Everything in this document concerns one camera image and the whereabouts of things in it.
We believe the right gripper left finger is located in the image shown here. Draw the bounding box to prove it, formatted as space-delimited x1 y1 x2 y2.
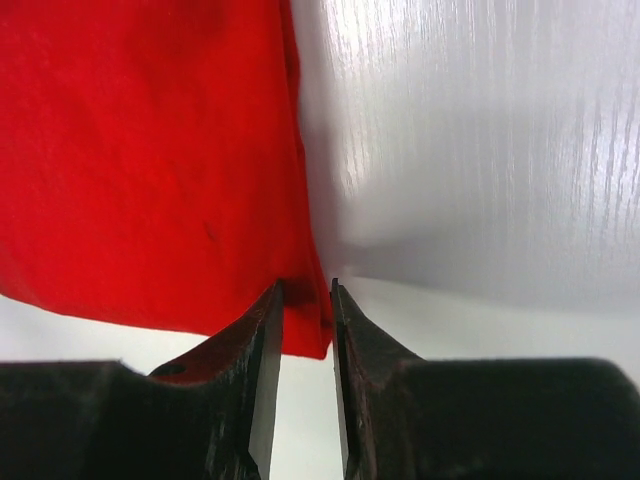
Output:
1 284 284 479

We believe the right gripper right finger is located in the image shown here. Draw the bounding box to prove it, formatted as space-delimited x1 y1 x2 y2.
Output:
331 283 639 479

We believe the red t shirt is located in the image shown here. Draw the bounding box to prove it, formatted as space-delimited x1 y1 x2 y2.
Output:
1 1 332 359

